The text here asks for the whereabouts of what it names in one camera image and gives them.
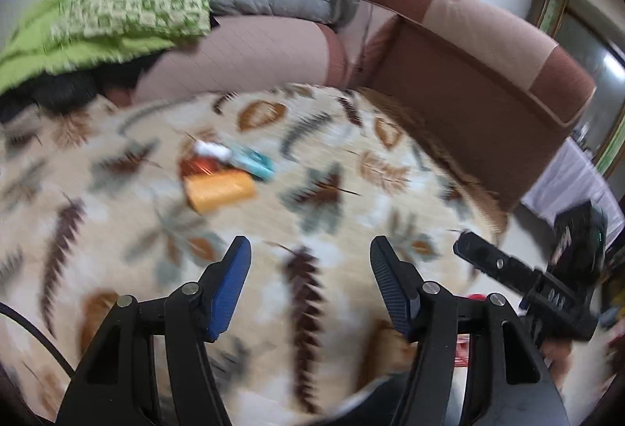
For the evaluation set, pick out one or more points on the orange small box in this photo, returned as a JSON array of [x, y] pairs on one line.
[[207, 192]]

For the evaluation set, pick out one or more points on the white cloth covered table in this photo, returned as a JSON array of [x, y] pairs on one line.
[[571, 179]]

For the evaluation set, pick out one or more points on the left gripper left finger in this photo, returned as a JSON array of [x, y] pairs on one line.
[[195, 315]]

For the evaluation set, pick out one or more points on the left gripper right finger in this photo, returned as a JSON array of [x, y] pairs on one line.
[[426, 314]]

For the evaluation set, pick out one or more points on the leaf pattern plush blanket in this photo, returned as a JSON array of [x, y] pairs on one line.
[[93, 208]]

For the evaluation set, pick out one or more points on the red candy wrapper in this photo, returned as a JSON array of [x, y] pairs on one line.
[[199, 165]]

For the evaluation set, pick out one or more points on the pink bolster pillow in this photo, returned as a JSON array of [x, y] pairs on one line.
[[243, 54]]

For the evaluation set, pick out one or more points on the red mesh trash basket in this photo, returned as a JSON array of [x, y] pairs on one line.
[[461, 358]]

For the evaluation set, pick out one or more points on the small white bottle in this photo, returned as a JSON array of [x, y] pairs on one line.
[[214, 150]]

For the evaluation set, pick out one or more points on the teal wrapper packet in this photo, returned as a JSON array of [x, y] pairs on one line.
[[254, 163]]

